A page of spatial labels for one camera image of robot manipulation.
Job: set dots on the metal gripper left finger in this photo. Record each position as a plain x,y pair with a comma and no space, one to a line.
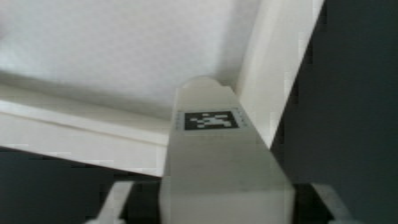
128,207

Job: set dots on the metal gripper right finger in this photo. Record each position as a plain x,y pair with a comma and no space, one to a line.
320,208

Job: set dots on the white desk leg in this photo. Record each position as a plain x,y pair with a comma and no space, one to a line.
224,185

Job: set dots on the white desk top tray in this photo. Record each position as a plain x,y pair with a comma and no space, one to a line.
99,54

